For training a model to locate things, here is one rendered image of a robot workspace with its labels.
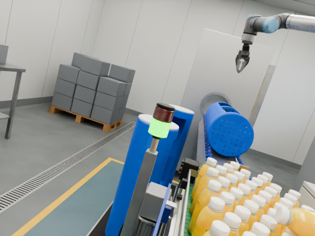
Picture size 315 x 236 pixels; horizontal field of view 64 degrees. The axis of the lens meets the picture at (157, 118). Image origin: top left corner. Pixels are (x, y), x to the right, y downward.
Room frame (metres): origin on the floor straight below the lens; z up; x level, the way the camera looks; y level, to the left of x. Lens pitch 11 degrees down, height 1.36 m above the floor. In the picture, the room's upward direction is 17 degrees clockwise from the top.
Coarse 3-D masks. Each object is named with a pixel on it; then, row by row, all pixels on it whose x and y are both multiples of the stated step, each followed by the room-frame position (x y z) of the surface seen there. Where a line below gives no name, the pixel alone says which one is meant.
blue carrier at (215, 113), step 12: (216, 108) 2.00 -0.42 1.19; (228, 108) 1.97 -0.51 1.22; (216, 120) 1.58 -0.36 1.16; (228, 120) 1.57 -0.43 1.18; (240, 120) 1.57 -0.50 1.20; (216, 132) 1.58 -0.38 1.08; (240, 132) 1.56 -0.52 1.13; (252, 132) 1.55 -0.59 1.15; (216, 144) 1.57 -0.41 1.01; (228, 144) 1.56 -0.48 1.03; (240, 144) 1.56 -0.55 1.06; (228, 156) 1.56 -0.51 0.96
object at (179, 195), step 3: (183, 180) 0.93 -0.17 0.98; (186, 180) 0.93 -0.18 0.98; (183, 183) 0.92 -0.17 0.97; (186, 183) 0.92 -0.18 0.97; (180, 186) 0.92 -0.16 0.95; (183, 186) 0.92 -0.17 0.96; (180, 189) 0.93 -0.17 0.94; (180, 192) 0.93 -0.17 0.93; (177, 195) 0.93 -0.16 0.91; (180, 195) 0.94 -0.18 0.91; (177, 198) 0.92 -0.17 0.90; (180, 198) 0.92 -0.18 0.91
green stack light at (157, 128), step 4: (152, 120) 0.78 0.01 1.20; (156, 120) 0.77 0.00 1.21; (152, 124) 0.77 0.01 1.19; (156, 124) 0.77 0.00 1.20; (160, 124) 0.76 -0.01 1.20; (164, 124) 0.76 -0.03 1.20; (168, 124) 0.77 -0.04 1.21; (152, 128) 0.77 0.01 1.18; (156, 128) 0.76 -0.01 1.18; (160, 128) 0.76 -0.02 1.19; (164, 128) 0.77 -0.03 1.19; (168, 128) 0.78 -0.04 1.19; (152, 132) 0.77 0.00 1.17; (156, 132) 0.76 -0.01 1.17; (160, 132) 0.76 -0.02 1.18; (164, 132) 0.77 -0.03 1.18; (156, 136) 0.76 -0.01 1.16; (160, 136) 0.76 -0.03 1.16; (164, 136) 0.77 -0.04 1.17
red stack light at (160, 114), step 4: (156, 108) 0.78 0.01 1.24; (160, 108) 0.77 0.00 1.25; (156, 112) 0.77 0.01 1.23; (160, 112) 0.76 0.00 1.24; (164, 112) 0.76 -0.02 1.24; (168, 112) 0.77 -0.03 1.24; (172, 112) 0.77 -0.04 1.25; (152, 116) 0.79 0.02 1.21; (156, 116) 0.77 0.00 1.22; (160, 116) 0.76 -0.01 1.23; (164, 116) 0.76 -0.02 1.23; (168, 116) 0.77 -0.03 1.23; (172, 116) 0.78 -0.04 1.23; (160, 120) 0.76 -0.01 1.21; (164, 120) 0.76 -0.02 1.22; (168, 120) 0.77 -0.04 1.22
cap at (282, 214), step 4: (280, 208) 0.57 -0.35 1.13; (284, 208) 0.57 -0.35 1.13; (276, 212) 0.59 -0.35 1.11; (280, 212) 0.57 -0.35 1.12; (284, 212) 0.56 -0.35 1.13; (288, 212) 0.56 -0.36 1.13; (276, 216) 0.58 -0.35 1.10; (280, 216) 0.56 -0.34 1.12; (284, 216) 0.55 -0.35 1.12; (288, 216) 0.55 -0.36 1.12; (276, 220) 0.57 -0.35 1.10; (280, 220) 0.55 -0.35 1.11; (284, 220) 0.55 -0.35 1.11
